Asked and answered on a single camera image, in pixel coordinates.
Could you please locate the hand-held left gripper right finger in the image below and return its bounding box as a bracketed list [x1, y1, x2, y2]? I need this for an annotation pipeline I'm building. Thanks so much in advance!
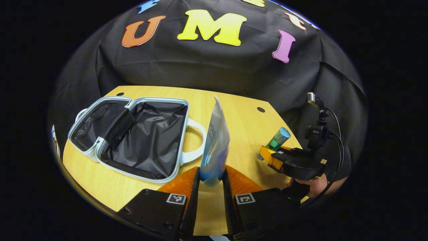
[222, 165, 301, 240]

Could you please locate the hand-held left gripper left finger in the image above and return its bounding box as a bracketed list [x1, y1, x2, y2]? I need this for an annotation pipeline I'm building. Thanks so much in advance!
[117, 166, 200, 240]

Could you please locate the black backdrop cloth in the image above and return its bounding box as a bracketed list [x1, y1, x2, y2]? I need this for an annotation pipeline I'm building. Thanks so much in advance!
[48, 0, 368, 161]

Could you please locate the blue white tube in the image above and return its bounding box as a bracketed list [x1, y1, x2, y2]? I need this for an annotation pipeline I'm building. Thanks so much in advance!
[200, 96, 230, 187]

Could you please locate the computer monitor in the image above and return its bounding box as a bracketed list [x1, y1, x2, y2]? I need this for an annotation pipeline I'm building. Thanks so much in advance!
[50, 125, 59, 155]

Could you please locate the light blue suitcase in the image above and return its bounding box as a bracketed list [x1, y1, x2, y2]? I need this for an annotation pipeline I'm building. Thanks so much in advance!
[68, 96, 207, 184]

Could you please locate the teal green bottle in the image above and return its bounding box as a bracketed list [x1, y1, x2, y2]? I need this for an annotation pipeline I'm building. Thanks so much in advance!
[257, 127, 291, 161]

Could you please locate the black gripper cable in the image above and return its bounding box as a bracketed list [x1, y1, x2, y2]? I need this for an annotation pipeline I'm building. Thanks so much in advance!
[325, 107, 345, 205]

